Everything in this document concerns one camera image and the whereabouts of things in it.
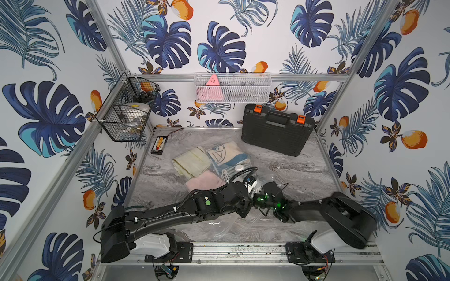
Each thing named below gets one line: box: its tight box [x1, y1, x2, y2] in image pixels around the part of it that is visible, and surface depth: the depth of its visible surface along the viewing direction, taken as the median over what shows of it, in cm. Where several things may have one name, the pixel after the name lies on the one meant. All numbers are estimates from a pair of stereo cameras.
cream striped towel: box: [172, 146, 212, 180], surface depth 103 cm
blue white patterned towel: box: [206, 141, 253, 182], surface depth 105 cm
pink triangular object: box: [198, 74, 224, 102], surface depth 92 cm
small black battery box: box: [150, 135, 169, 156], surface depth 112 cm
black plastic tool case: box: [241, 103, 316, 157], surface depth 94 cm
